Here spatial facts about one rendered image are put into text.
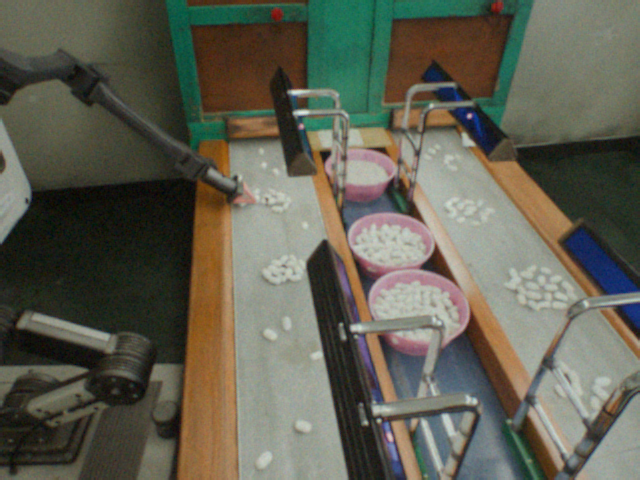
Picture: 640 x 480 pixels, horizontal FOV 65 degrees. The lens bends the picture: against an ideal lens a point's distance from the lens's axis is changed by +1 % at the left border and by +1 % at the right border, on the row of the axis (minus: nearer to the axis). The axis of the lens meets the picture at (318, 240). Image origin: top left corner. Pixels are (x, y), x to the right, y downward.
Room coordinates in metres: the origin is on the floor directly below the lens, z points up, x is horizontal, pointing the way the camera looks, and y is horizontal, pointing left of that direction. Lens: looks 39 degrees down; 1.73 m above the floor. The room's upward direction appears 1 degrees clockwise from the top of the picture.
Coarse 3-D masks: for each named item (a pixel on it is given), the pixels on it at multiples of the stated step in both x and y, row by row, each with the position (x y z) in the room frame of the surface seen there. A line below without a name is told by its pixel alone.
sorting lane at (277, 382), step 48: (240, 144) 1.85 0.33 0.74; (288, 192) 1.49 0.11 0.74; (240, 240) 1.21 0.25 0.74; (288, 240) 1.22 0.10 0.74; (240, 288) 1.00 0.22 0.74; (288, 288) 1.00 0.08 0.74; (240, 336) 0.83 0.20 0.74; (288, 336) 0.83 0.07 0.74; (240, 384) 0.68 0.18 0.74; (288, 384) 0.68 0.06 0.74; (240, 432) 0.56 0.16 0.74; (288, 432) 0.56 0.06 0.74; (336, 432) 0.57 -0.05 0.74
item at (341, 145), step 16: (304, 96) 1.49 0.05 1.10; (336, 96) 1.51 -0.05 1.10; (288, 112) 1.35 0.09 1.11; (304, 112) 1.34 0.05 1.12; (320, 112) 1.35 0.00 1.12; (336, 112) 1.35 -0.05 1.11; (336, 128) 1.51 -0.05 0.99; (336, 144) 1.51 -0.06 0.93; (336, 160) 1.51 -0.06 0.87; (336, 176) 1.44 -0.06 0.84; (336, 192) 1.51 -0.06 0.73
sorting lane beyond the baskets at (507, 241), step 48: (432, 144) 1.87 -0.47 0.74; (432, 192) 1.51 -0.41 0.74; (480, 192) 1.51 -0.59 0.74; (480, 240) 1.23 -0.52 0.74; (528, 240) 1.24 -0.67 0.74; (480, 288) 1.01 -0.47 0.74; (576, 288) 1.02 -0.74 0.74; (528, 336) 0.84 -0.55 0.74; (576, 336) 0.84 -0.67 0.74; (576, 432) 0.58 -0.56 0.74; (624, 432) 0.58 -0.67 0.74
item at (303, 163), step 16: (272, 80) 1.70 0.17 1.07; (288, 80) 1.68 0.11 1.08; (272, 96) 1.59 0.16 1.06; (288, 96) 1.47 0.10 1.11; (288, 128) 1.29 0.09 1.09; (304, 128) 1.36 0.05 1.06; (288, 144) 1.22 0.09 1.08; (304, 144) 1.20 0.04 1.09; (288, 160) 1.15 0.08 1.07; (304, 160) 1.12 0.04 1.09; (288, 176) 1.11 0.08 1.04
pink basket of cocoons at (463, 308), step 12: (384, 276) 1.03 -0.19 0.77; (396, 276) 1.04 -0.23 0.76; (408, 276) 1.05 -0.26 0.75; (420, 276) 1.05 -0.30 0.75; (432, 276) 1.04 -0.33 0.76; (372, 288) 0.98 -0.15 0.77; (384, 288) 1.01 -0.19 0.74; (444, 288) 1.01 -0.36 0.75; (456, 288) 0.98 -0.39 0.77; (372, 300) 0.95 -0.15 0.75; (456, 300) 0.96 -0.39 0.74; (372, 312) 0.89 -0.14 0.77; (468, 312) 0.89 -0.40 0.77; (384, 336) 0.86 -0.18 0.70; (396, 336) 0.81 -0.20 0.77; (396, 348) 0.84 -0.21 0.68; (408, 348) 0.82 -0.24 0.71; (420, 348) 0.81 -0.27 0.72
